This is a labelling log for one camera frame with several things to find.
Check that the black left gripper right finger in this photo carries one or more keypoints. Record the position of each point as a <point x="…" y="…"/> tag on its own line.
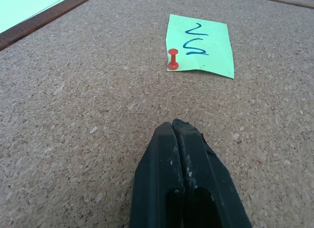
<point x="208" y="174"/>

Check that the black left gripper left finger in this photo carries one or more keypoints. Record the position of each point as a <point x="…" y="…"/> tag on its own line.
<point x="157" y="169"/>

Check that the green sticky note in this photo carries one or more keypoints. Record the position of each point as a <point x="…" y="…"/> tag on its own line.
<point x="206" y="45"/>

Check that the wood-framed cork board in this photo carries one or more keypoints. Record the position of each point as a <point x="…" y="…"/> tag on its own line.
<point x="73" y="103"/>

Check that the red pushpin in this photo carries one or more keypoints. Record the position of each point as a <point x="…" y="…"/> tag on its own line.
<point x="173" y="59"/>

